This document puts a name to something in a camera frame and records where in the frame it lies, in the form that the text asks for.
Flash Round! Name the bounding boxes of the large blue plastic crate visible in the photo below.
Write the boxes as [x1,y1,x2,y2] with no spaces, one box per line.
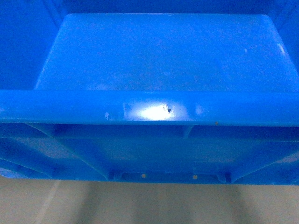
[0,0,299,185]

